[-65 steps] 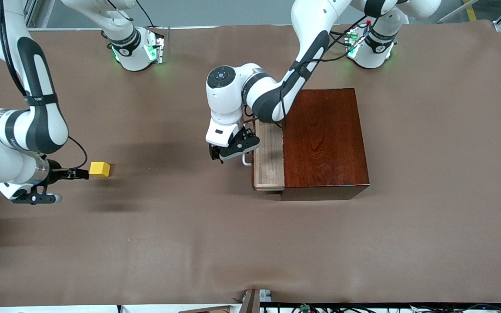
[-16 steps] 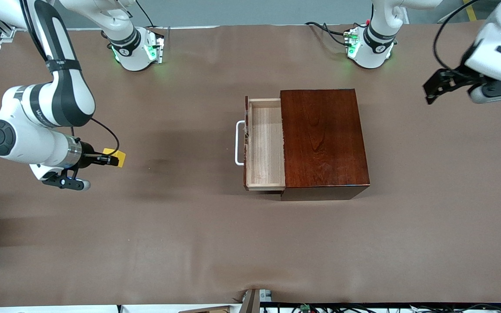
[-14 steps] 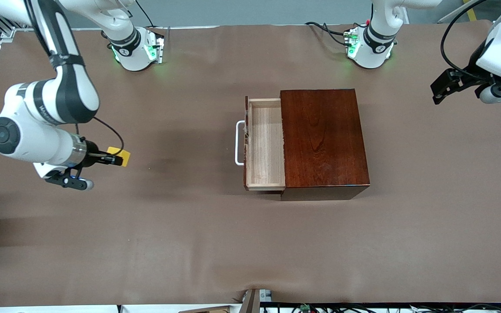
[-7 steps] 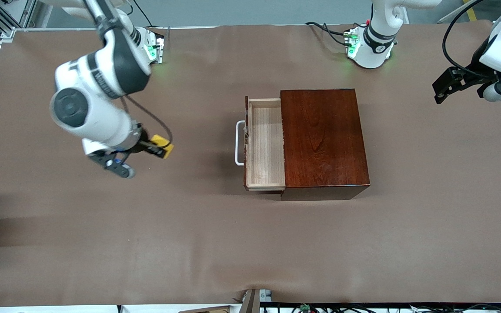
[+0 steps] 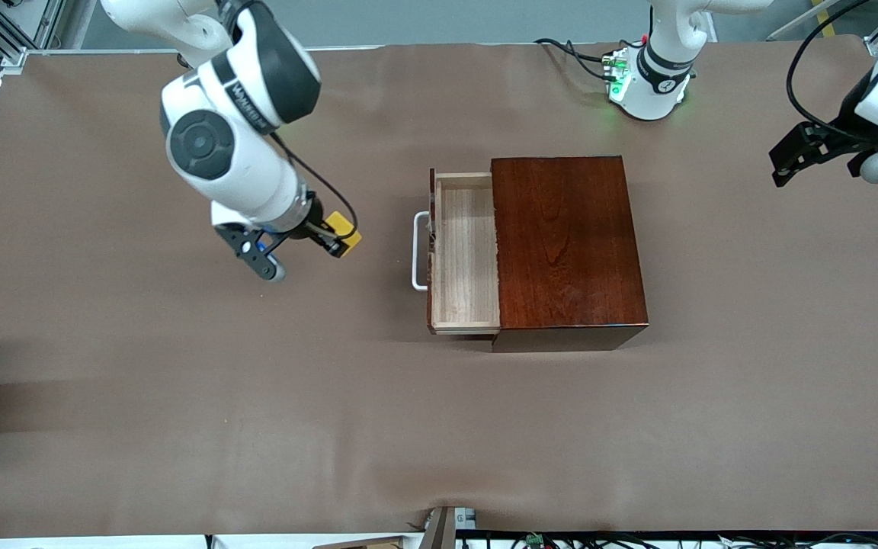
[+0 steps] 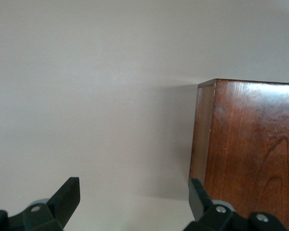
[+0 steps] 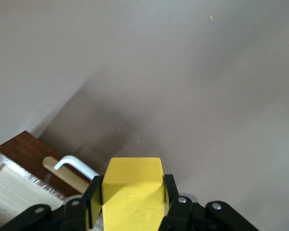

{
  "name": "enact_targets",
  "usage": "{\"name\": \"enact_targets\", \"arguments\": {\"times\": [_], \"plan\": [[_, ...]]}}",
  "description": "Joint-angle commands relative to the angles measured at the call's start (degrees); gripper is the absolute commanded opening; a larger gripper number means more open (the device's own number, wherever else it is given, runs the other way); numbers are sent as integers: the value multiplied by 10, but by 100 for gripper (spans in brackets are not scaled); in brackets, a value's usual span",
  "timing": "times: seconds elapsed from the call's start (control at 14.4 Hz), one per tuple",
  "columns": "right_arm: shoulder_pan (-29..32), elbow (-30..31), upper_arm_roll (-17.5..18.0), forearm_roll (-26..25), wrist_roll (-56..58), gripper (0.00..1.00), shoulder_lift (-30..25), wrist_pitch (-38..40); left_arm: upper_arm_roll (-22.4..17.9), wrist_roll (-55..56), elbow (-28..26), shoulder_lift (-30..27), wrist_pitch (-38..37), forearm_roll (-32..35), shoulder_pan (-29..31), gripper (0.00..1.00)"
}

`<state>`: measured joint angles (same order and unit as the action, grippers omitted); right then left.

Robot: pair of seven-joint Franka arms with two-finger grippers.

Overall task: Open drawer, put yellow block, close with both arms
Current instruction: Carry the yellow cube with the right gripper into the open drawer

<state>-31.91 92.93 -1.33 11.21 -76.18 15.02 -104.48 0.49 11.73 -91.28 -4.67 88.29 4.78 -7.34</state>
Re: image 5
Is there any yellow block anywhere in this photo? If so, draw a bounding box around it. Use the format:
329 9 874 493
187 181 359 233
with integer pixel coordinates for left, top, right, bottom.
323 213 364 258

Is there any wooden drawer with white handle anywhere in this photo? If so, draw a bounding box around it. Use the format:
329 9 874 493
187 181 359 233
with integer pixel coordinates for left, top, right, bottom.
412 168 502 336

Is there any yellow floor tape strip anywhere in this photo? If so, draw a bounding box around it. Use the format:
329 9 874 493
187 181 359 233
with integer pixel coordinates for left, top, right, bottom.
811 0 838 37

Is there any brown table cover sheet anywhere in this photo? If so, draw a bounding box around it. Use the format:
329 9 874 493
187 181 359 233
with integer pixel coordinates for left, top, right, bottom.
0 34 878 538

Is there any dark brown wooden cabinet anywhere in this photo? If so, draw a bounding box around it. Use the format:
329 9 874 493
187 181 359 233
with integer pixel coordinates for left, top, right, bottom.
491 156 649 353

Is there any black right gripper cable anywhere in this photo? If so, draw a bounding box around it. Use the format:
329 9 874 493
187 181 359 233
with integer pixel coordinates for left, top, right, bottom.
271 133 360 237

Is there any black left arm base cable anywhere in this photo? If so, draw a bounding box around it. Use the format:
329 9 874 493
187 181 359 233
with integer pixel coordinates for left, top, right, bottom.
534 37 614 82

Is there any aluminium frame structure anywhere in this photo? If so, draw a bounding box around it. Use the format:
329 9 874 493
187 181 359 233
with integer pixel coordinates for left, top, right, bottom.
0 0 97 73

